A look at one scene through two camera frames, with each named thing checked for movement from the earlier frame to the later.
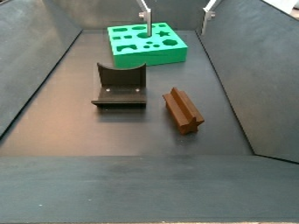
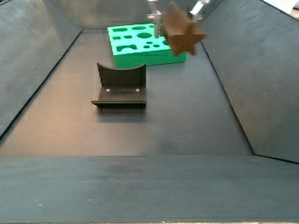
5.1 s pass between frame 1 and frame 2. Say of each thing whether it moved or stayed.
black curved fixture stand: stayed
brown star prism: moved
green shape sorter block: stayed
